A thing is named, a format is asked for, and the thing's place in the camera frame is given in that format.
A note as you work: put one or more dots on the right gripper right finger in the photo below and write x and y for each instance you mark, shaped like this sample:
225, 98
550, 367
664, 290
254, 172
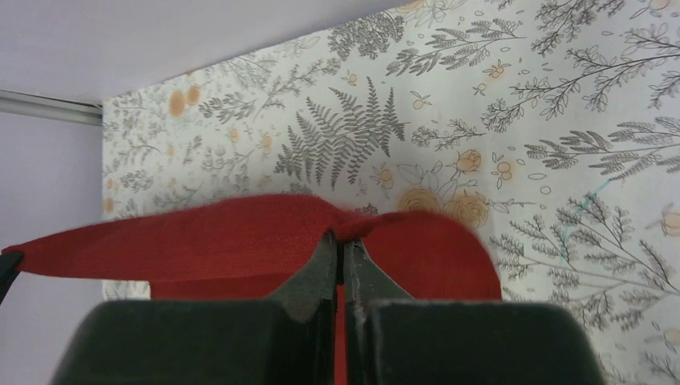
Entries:
393, 338

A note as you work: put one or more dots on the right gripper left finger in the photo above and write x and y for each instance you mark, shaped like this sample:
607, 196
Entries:
285, 338

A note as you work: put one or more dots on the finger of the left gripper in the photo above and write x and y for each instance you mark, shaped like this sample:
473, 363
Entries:
9, 271

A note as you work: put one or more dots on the dark red cloth napkin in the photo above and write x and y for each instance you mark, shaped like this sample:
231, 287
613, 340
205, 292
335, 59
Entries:
245, 248

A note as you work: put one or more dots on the floral patterned table mat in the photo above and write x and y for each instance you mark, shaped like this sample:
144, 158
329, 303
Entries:
549, 127

